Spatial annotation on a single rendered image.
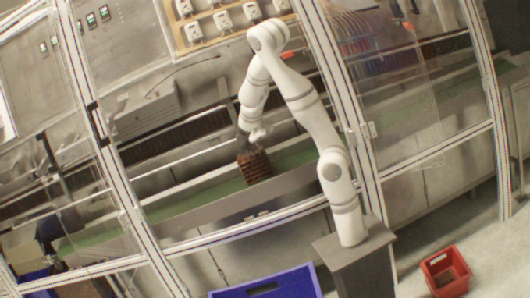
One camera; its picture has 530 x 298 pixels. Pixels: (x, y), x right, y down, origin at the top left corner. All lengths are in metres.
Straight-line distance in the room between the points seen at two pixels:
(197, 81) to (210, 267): 0.79
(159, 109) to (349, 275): 0.92
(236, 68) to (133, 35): 0.50
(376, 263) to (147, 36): 1.38
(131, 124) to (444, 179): 1.45
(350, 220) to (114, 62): 1.29
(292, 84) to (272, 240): 1.04
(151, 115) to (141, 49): 0.44
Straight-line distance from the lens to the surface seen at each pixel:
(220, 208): 2.24
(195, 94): 2.54
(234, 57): 2.51
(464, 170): 2.80
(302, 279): 2.18
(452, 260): 2.50
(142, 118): 2.24
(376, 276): 1.96
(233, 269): 2.66
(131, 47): 2.57
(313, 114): 1.73
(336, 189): 1.80
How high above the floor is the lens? 1.57
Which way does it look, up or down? 21 degrees down
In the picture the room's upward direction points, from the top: 21 degrees counter-clockwise
